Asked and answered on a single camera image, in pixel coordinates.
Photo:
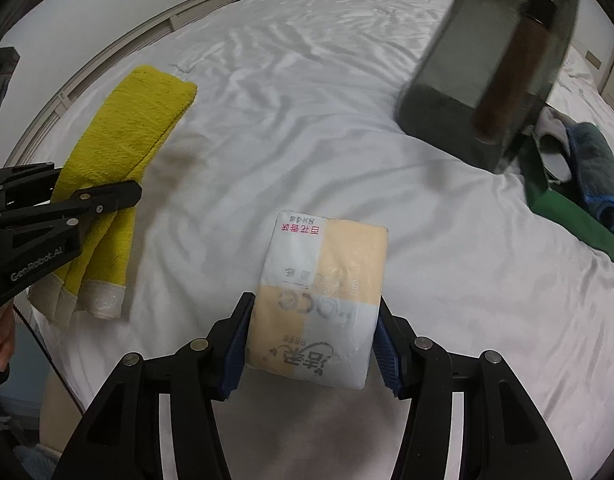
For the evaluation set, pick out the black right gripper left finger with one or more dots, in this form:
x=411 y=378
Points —
x=118 y=436

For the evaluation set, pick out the wall socket plate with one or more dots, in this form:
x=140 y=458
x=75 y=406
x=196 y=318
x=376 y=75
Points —
x=593 y=60

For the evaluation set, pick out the person's left hand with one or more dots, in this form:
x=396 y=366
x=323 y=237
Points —
x=7 y=334

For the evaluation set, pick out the peach face towel packet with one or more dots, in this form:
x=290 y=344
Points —
x=318 y=300

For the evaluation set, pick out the dark grey blue-edged cloth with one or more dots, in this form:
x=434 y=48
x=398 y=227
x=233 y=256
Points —
x=593 y=171

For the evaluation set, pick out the yellow terry towel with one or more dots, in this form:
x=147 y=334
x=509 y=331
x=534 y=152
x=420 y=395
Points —
x=130 y=127

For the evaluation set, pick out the grey fabric eye mask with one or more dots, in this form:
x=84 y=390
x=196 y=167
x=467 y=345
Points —
x=551 y=135

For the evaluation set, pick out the white bed sheet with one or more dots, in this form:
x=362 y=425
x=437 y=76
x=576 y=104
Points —
x=295 y=111

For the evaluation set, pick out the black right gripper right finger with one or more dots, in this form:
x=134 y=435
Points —
x=504 y=435

